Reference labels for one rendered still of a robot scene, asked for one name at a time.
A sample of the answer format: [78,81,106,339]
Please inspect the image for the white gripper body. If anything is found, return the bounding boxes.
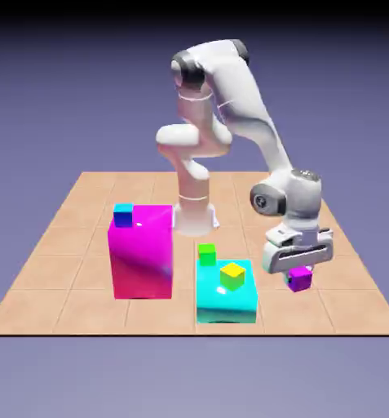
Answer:
[262,237,334,275]

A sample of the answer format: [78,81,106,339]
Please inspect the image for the small purple cube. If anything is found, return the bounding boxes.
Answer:
[287,265,313,293]

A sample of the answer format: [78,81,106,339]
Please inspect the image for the small yellow cube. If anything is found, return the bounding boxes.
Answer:
[219,261,246,292]

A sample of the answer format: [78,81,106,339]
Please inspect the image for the small green cube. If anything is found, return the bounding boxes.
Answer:
[197,242,218,267]

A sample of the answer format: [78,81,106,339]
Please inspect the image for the small blue cube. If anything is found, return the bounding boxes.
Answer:
[113,202,135,229]

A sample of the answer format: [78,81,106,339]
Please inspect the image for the large cyan box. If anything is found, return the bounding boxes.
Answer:
[196,259,259,325]

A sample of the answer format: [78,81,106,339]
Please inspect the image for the large magenta box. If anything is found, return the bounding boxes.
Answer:
[108,204,174,300]

